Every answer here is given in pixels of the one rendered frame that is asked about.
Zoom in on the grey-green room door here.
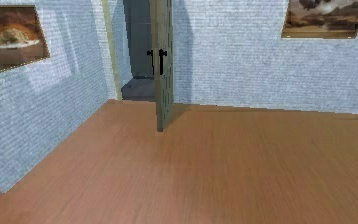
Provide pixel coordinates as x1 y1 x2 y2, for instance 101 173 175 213
149 0 175 133

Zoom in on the brown framed landscape picture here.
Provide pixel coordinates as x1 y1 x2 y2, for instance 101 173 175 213
281 0 358 40

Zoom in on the black door handle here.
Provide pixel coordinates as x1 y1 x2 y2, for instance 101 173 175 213
146 49 155 76
158 48 168 76

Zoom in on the brown framed arch picture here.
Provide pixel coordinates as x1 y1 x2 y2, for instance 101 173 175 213
0 4 51 77

